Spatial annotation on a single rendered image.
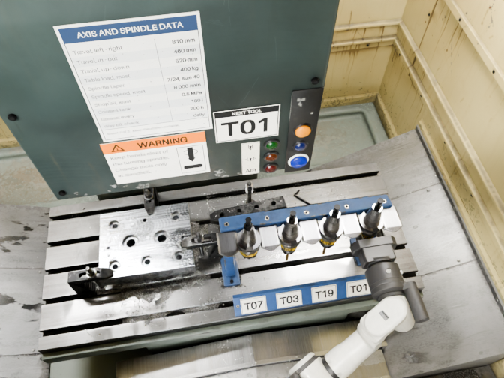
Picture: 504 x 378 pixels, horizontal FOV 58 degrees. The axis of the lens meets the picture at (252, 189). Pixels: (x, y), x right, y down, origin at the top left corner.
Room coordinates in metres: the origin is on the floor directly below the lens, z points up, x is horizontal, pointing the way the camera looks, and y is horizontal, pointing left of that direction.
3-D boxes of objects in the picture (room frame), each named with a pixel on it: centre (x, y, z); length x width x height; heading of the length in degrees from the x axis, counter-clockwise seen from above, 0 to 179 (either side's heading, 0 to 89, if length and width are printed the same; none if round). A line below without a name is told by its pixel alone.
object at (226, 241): (0.52, 0.06, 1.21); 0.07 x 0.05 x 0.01; 9
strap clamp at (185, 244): (0.64, 0.16, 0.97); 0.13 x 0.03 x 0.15; 99
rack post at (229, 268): (0.58, 0.07, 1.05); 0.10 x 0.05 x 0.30; 9
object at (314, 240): (0.56, -0.15, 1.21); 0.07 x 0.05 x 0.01; 9
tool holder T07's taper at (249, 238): (0.53, 0.01, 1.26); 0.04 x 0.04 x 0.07
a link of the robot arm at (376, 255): (0.48, -0.33, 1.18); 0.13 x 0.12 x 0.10; 99
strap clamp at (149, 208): (0.80, 0.34, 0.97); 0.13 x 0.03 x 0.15; 9
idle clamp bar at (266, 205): (0.77, 0.01, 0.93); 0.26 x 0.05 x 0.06; 104
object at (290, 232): (0.55, -0.10, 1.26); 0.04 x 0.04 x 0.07
